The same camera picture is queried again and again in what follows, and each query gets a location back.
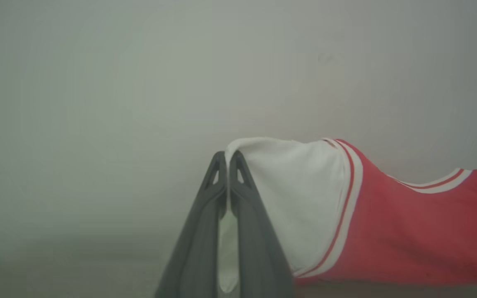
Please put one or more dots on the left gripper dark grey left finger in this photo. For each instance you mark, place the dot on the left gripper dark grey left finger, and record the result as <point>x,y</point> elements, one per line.
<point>199,240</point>

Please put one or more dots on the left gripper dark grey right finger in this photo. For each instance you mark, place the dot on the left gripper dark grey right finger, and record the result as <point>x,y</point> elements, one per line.
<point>257,244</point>

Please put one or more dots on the red basketball jersey white trim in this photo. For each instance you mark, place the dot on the red basketball jersey white trim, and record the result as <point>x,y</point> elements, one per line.
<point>387,223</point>

